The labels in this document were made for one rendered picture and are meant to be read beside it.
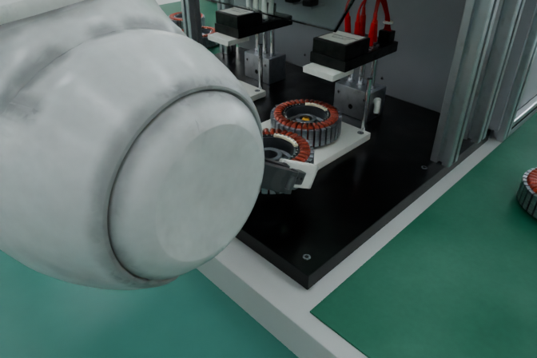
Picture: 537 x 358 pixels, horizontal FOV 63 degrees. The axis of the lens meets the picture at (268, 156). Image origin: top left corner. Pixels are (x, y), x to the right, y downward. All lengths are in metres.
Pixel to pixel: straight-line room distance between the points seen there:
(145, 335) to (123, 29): 1.31
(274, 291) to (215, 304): 0.98
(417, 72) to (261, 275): 0.51
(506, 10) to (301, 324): 0.50
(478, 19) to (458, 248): 0.28
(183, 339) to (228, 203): 1.25
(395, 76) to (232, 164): 0.75
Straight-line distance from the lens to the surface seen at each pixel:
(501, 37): 0.72
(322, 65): 0.71
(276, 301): 0.49
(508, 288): 0.56
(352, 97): 0.79
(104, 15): 0.17
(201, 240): 0.16
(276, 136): 0.57
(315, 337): 0.46
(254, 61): 0.94
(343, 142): 0.69
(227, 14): 0.85
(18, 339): 1.56
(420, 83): 0.86
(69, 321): 1.54
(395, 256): 0.55
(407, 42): 0.86
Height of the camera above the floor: 1.12
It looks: 31 degrees down
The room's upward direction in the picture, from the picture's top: straight up
